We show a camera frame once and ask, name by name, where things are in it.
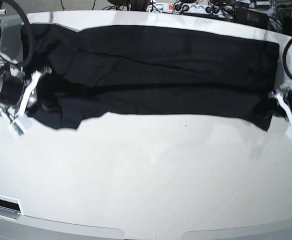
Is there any white slotted table fixture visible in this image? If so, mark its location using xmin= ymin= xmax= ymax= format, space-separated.
xmin=0 ymin=194 xmax=24 ymax=221

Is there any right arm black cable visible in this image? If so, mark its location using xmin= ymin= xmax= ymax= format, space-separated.
xmin=0 ymin=0 xmax=35 ymax=68

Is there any black box behind table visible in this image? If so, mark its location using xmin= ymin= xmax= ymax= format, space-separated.
xmin=233 ymin=7 xmax=269 ymax=29

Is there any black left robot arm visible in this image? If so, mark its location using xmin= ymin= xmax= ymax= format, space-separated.
xmin=254 ymin=87 xmax=292 ymax=119

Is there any white power strip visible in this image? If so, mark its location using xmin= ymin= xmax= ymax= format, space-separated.
xmin=146 ymin=1 xmax=234 ymax=18

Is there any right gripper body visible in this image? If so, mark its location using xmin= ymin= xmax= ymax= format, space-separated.
xmin=0 ymin=74 xmax=26 ymax=106

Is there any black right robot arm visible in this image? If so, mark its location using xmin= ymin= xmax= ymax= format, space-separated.
xmin=0 ymin=0 xmax=52 ymax=120

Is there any black t-shirt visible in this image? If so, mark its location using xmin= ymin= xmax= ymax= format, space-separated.
xmin=25 ymin=23 xmax=279 ymax=131

